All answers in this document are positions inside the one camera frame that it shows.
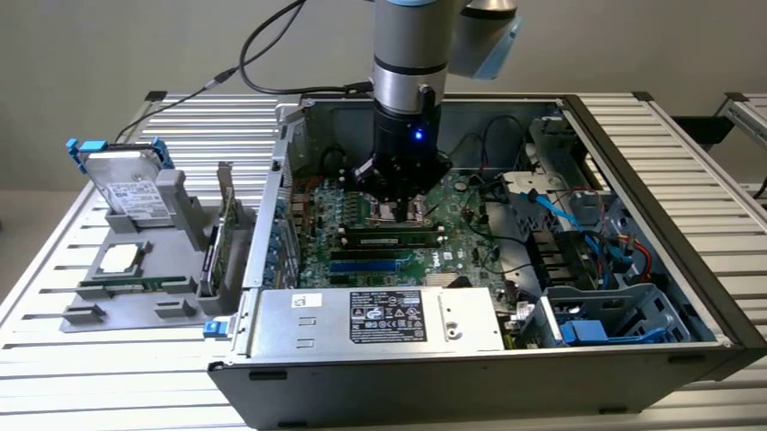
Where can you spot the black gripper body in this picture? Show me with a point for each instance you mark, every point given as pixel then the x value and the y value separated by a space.
pixel 401 152

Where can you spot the empty black RAM slot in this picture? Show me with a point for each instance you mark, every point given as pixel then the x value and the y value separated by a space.
pixel 389 229

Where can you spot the disk bay with blue rail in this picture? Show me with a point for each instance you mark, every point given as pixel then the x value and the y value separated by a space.
pixel 628 305

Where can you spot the green RAM stick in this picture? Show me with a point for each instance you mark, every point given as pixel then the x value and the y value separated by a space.
pixel 132 284

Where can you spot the blue case latch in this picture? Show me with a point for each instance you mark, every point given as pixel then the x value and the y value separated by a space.
pixel 214 328

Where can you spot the open PC case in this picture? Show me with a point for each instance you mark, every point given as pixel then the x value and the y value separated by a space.
pixel 419 395

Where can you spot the installed RAM stick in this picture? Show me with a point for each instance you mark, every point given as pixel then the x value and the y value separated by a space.
pixel 383 241

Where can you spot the silver power supply unit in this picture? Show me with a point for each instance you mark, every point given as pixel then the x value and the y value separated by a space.
pixel 322 328

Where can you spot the graphics card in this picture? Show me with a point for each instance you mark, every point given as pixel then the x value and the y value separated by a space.
pixel 222 224

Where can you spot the green motherboard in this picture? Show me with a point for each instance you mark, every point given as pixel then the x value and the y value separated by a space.
pixel 461 215

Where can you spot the CPU socket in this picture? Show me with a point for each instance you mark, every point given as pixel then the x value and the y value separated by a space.
pixel 369 208

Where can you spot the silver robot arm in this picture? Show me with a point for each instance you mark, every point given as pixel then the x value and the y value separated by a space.
pixel 407 45

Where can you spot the silver chipset heatsink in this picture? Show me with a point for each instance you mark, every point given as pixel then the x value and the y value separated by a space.
pixel 443 281

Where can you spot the black expansion slot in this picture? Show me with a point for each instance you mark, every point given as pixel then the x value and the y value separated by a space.
pixel 365 256

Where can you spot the CPU chip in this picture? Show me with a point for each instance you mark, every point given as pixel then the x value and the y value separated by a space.
pixel 120 259

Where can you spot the metal disk bay cage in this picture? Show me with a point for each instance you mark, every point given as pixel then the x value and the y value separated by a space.
pixel 539 179

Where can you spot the black front fan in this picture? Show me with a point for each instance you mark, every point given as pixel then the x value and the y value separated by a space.
pixel 557 260

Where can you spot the grey parts rack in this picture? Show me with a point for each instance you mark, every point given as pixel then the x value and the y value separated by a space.
pixel 173 188

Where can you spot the hard disk with blue bracket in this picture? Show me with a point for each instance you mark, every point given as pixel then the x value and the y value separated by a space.
pixel 122 184

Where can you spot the blue expansion slot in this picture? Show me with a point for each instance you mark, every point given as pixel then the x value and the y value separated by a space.
pixel 359 266

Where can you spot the black table corner cap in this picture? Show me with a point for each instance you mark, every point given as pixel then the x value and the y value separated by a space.
pixel 644 96
pixel 156 95

